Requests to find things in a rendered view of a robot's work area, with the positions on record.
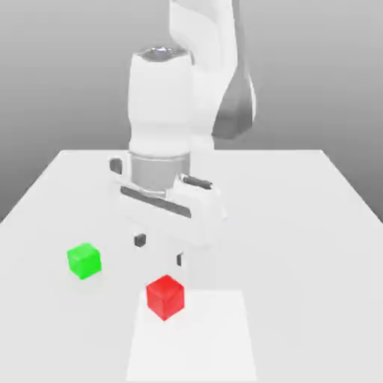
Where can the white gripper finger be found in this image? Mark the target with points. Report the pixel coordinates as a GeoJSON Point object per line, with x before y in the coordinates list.
{"type": "Point", "coordinates": [179, 259]}
{"type": "Point", "coordinates": [139, 240]}

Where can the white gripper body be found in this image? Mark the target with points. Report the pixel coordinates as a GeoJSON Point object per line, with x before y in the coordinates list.
{"type": "Point", "coordinates": [197, 221]}

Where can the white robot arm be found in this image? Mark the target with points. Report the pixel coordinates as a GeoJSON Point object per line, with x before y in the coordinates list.
{"type": "Point", "coordinates": [160, 104]}

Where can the small red cube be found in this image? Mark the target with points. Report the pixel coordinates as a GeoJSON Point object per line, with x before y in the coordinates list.
{"type": "Point", "coordinates": [165, 296]}

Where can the small green cube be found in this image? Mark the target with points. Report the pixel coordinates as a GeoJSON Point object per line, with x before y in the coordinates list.
{"type": "Point", "coordinates": [84, 261]}

